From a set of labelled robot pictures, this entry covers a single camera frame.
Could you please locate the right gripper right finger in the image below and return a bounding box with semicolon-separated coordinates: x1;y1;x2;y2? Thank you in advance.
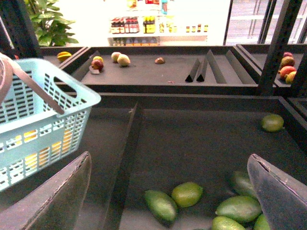
247;154;307;230

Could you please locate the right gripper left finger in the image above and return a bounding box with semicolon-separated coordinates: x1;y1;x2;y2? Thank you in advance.
0;151;92;230

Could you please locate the light blue plastic basket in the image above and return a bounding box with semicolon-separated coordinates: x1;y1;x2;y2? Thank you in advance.
0;58;101;191

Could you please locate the brown basket handle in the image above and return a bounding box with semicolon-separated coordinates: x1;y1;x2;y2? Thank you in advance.
0;53;64;115

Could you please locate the green mango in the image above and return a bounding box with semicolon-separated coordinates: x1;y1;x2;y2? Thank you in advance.
215;195;262;223
144;190;178;225

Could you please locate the dark wooden display stand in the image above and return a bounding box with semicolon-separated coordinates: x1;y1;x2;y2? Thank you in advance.
0;0;307;230

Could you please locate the green potted plant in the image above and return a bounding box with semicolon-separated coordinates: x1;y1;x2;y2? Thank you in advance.
25;0;79;47

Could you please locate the glass door cooler row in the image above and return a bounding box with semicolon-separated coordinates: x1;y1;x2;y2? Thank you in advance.
224;0;307;46

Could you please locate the white shelf with bottles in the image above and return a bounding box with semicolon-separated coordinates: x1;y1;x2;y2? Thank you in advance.
107;0;209;46

